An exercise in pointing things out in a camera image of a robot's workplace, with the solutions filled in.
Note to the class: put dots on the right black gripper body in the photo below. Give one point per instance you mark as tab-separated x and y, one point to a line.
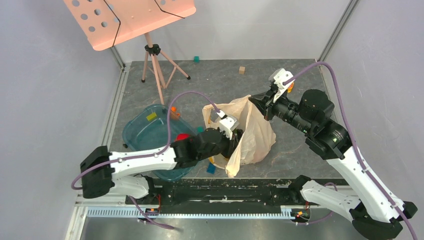
267	104

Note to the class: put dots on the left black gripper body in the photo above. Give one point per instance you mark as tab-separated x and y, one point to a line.
228	147

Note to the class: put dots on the translucent cream plastic bag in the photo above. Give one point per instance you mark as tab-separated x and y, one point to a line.
256	141

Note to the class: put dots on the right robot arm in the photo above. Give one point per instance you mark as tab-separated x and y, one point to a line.
374	211

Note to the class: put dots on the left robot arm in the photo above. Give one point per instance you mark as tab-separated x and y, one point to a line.
104	172

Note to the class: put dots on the yellow butterfly toy block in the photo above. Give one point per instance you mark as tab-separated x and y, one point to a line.
290	87

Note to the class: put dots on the blue lego brick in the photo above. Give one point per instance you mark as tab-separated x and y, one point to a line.
211	168

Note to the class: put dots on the small wooden cube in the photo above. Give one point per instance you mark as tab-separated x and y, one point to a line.
242	70

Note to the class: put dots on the orange curved toy block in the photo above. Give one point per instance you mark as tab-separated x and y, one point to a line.
174	115

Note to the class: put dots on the yellow green block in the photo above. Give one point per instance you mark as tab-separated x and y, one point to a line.
151	117

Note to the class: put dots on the teal plastic tray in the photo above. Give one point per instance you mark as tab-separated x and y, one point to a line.
140	134

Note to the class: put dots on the small teal cube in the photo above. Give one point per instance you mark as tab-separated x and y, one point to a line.
196	59

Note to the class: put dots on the pink music stand desk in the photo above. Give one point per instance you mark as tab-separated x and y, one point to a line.
107	23

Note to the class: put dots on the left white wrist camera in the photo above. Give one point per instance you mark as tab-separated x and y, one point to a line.
227	124

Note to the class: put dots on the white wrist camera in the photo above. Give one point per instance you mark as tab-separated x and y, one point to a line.
227	124
282	79

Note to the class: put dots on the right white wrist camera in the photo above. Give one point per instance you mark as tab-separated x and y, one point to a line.
282	79

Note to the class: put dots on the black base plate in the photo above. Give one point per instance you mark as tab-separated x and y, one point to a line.
222	196

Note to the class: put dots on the aluminium frame rail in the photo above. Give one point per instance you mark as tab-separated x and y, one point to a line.
120	206

